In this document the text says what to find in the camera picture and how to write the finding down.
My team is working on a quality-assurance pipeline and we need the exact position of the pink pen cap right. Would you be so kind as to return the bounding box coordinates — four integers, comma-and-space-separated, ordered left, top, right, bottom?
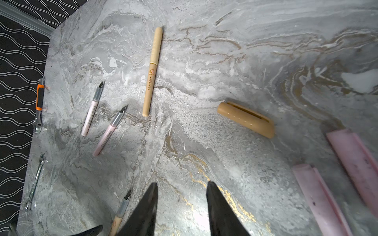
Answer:
326, 129, 378, 217

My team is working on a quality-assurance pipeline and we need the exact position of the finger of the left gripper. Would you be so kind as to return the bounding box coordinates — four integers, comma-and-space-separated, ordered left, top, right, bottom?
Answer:
71, 225, 103, 236

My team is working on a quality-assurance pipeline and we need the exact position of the pink pen left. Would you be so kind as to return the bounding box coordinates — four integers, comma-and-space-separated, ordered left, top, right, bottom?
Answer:
81, 81, 105, 136

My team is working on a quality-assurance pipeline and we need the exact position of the tan pen cap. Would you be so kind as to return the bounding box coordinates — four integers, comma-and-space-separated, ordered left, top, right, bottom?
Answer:
217, 101, 275, 139

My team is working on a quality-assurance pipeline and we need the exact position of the pink pen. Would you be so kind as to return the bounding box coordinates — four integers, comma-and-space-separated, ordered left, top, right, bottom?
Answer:
92, 105, 128, 156
81, 81, 105, 136

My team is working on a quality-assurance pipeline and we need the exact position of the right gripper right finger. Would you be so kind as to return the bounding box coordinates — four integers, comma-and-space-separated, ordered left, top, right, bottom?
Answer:
206, 181, 250, 236

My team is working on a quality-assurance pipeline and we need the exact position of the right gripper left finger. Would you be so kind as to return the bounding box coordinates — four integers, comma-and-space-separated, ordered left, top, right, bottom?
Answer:
117, 183, 158, 236

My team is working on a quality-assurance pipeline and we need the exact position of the silver combination wrench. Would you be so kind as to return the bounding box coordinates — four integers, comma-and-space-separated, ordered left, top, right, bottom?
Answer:
25, 153, 46, 211

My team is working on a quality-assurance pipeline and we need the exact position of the orange handled adjustable wrench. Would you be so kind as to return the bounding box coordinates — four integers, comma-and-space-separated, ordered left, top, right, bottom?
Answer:
32, 77, 45, 135

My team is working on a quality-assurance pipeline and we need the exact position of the pink pen right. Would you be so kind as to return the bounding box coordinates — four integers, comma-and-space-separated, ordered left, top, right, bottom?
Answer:
92, 105, 128, 156

